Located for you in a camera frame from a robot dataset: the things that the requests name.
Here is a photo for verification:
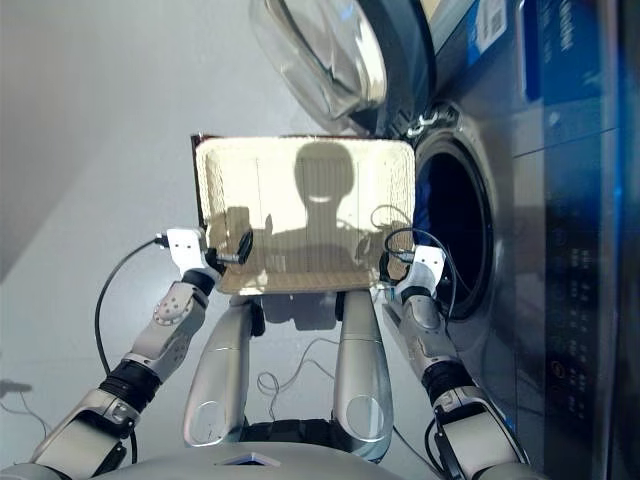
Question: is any black rubber door gasket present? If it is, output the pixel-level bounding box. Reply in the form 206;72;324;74
413;138;497;322

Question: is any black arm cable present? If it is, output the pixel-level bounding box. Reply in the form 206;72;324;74
93;233;169;464
383;227;459;477

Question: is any grey front-load washing machine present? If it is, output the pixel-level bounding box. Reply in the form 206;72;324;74
349;0;640;480

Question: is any silver robot torso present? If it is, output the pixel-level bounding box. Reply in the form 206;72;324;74
99;439;396;480

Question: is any blue white rectangular label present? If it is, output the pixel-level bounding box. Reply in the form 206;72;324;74
467;0;507;67

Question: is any dark touch control panel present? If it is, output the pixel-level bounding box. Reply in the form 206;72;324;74
544;199;619;452

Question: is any round glass washer door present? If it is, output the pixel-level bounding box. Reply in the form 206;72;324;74
249;0;436;137

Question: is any thin grey floor cable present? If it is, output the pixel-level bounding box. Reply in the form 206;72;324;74
257;337;341;422

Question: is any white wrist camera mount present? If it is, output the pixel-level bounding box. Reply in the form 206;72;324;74
165;227;224;277
387;244;448;302

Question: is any black robot waist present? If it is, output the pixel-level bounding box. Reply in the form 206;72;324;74
239;418;341;444

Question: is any pale woven laundry basket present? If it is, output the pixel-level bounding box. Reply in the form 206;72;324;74
192;133;417;296

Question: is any silver robot leg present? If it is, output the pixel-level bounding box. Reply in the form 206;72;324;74
333;289;394;449
182;294;251;449

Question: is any silver door hinge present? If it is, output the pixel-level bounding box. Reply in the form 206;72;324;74
407;112;454;138

